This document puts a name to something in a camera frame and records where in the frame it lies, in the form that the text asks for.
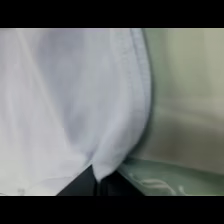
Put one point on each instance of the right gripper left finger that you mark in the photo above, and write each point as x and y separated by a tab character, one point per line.
83	186

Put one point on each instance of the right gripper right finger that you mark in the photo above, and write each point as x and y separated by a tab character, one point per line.
115	187

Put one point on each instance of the white T-shirt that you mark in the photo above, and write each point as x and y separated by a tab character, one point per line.
73	106

